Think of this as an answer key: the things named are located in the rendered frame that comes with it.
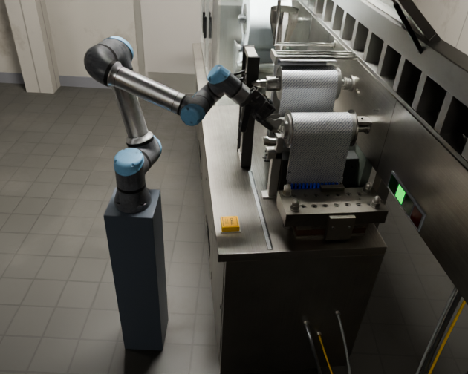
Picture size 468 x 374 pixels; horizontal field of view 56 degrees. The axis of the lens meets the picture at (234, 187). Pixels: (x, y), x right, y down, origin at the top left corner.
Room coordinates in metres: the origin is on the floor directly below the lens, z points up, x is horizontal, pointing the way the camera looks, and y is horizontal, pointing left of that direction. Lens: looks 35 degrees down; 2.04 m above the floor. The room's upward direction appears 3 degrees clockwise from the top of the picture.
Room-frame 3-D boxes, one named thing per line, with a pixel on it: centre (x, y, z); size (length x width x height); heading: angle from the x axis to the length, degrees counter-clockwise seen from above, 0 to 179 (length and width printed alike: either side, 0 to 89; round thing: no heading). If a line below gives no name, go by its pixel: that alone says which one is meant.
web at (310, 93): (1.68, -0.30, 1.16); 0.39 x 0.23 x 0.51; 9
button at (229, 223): (1.34, 0.01, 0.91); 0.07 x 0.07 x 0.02; 9
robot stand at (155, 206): (1.46, 0.42, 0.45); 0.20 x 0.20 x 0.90; 1
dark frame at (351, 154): (1.60, -0.35, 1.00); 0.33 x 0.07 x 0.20; 99
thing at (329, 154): (1.49, -0.33, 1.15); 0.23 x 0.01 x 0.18; 99
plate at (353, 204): (1.38, -0.39, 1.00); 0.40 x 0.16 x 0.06; 99
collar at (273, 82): (1.78, -0.14, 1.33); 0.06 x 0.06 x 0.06; 9
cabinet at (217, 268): (2.47, -0.11, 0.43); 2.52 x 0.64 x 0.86; 9
